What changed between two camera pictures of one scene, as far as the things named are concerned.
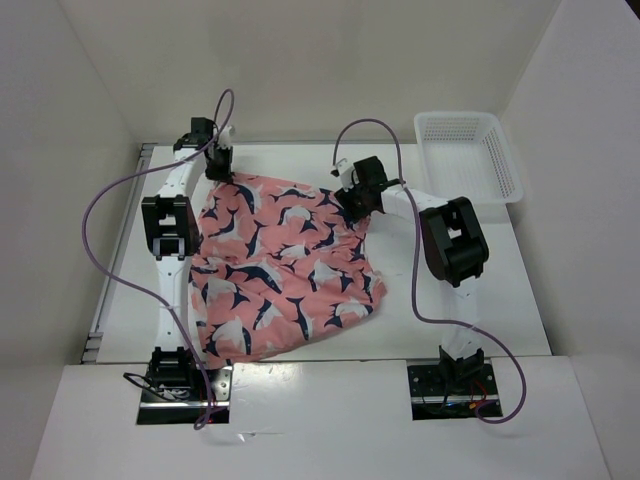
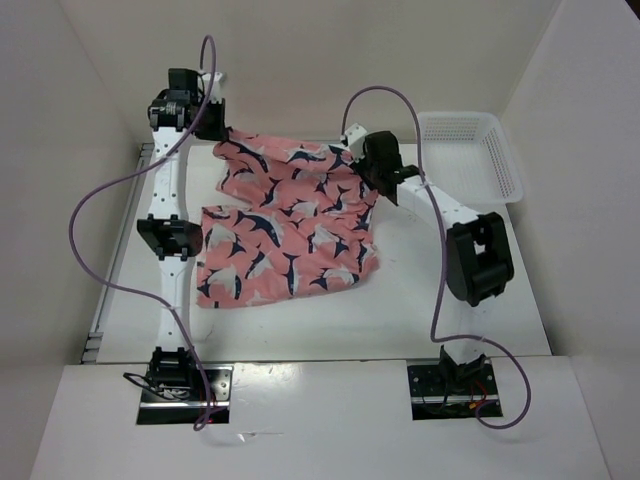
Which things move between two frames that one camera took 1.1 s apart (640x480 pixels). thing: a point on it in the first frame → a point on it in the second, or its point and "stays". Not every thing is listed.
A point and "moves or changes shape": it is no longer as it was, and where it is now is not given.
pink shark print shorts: [275, 265] moves or changes shape
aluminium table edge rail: [92, 351] stays
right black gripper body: [354, 201] → [368, 170]
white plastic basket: [466, 154] stays
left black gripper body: [218, 168] → [209, 123]
